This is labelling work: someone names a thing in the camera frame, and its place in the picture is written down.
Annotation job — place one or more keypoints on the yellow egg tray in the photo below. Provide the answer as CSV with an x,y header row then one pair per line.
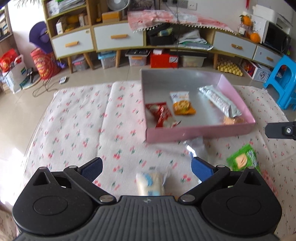
x,y
228,66

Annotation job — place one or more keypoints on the small silver snack packet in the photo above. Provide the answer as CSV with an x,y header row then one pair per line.
x,y
196,148

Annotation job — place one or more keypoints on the orange cookie packet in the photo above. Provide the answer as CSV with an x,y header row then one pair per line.
x,y
181,103

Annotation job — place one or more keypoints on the long silver snack bar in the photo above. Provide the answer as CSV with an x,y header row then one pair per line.
x,y
220,101

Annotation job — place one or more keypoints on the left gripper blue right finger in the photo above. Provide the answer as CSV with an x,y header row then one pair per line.
x,y
211,179

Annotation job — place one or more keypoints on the purple hat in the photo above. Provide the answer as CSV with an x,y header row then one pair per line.
x,y
39,37

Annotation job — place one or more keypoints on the pink cardboard box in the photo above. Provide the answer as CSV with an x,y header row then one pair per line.
x,y
207,122

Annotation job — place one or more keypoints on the blue plastic stool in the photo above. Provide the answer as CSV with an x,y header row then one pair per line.
x,y
282,79

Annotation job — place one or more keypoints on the white shopping bag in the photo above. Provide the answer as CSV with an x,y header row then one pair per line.
x,y
14,70

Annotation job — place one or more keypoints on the red rice cracker packet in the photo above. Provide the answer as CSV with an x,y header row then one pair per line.
x,y
162,115

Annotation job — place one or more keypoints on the blue white rice cake packet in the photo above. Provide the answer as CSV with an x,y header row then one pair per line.
x,y
150,183

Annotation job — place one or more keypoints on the red box under cabinet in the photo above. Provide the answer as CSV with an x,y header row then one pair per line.
x,y
165,60

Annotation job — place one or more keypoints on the clear storage bin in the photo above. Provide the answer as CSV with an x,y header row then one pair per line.
x,y
192,61

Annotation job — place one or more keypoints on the cherry print blanket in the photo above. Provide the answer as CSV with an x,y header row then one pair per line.
x,y
107,120

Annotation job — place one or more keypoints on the clear pack brown crackers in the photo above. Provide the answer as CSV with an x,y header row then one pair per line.
x,y
233,121

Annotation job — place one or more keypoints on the black basket on shelf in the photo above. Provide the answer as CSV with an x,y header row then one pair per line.
x,y
161,35

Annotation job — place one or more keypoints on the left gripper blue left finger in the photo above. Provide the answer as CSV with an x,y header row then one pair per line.
x,y
81,178

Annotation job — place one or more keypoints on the pink cherry cloth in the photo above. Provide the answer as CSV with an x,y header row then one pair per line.
x,y
150,19

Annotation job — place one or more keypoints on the white desk fan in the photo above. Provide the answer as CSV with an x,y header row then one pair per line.
x,y
118,5

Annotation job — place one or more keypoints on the red round festive bag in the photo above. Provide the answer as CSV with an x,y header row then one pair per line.
x,y
45,63

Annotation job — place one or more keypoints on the green chip snack packet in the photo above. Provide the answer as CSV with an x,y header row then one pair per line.
x,y
243,158

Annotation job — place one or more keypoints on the wooden cabinet white drawers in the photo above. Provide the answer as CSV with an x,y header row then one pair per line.
x,y
117,36

